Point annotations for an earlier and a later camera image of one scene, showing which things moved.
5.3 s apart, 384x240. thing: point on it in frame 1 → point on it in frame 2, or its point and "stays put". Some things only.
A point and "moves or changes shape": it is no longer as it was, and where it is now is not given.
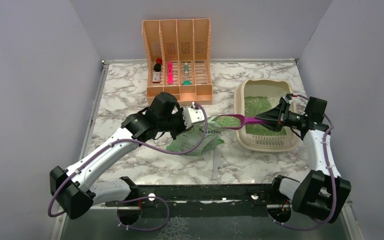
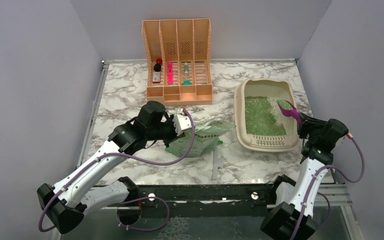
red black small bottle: x=157 y=66 stays put
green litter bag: x=188 y=138 stays put
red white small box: x=156 y=77 stays put
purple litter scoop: x=236 y=121 moves or changes shape
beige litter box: x=253 y=97 stays put
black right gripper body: x=293 y=119 → x=311 y=128
